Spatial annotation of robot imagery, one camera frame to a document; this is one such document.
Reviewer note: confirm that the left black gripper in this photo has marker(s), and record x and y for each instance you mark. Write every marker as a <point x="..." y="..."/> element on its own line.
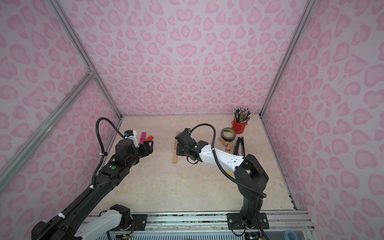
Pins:
<point x="145" y="147"/>

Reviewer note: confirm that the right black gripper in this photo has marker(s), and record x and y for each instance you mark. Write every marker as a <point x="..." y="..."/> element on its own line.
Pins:
<point x="182" y="142"/>

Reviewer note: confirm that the red block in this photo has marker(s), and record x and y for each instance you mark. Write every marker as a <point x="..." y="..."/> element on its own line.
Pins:
<point x="150" y="138"/>

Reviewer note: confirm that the magenta block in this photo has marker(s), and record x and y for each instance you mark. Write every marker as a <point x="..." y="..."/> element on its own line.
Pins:
<point x="143" y="137"/>

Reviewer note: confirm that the natural wood block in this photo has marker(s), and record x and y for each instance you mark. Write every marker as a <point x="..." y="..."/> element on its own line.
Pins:
<point x="176" y="141"/>
<point x="229" y="148"/>
<point x="175" y="158"/>
<point x="225" y="143"/>

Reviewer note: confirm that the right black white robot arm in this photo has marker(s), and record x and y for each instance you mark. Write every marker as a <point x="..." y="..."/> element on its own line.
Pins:
<point x="246" y="172"/>

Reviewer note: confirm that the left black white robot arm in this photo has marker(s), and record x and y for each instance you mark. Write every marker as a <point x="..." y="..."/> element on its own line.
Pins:
<point x="65" y="225"/>

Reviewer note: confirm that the black stapler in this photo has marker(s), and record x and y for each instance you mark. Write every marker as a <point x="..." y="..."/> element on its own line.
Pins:
<point x="239" y="149"/>

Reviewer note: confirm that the red pencil cup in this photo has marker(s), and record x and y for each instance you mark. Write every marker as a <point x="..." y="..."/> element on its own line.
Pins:
<point x="239" y="128"/>

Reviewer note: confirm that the bundle of coloured pencils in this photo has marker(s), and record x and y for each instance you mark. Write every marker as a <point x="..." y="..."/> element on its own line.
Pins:
<point x="242" y="115"/>

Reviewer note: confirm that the blue round cap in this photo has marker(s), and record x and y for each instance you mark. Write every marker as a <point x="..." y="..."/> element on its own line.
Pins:
<point x="290" y="235"/>

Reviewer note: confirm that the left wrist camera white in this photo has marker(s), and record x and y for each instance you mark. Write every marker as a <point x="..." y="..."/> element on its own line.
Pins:
<point x="132" y="135"/>

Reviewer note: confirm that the grey duct tape roll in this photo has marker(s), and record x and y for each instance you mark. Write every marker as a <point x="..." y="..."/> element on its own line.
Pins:
<point x="228" y="134"/>

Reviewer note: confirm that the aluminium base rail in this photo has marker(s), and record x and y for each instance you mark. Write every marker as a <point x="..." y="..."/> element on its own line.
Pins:
<point x="198" y="226"/>

